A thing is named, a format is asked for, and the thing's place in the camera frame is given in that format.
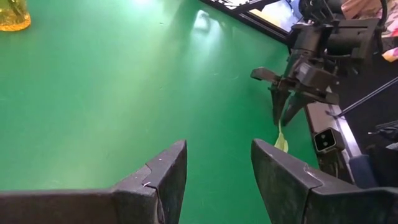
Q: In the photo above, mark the black aluminium table frame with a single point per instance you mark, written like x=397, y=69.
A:
x=267, y=29

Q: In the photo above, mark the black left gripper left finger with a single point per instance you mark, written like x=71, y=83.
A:
x=93, y=208

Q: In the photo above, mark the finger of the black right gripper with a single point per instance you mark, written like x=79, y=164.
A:
x=295, y=104
x=278, y=102

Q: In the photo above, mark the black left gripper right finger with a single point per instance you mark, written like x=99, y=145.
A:
x=311, y=202

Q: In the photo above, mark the black artificial tulip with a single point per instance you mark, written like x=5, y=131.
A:
x=282, y=143

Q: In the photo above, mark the table-level camera box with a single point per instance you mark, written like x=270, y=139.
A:
x=325, y=140

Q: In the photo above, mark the yellow glass vase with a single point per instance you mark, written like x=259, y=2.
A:
x=12, y=18

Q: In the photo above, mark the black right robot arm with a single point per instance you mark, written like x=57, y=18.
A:
x=351, y=40

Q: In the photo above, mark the green table mat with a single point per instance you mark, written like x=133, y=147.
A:
x=93, y=93

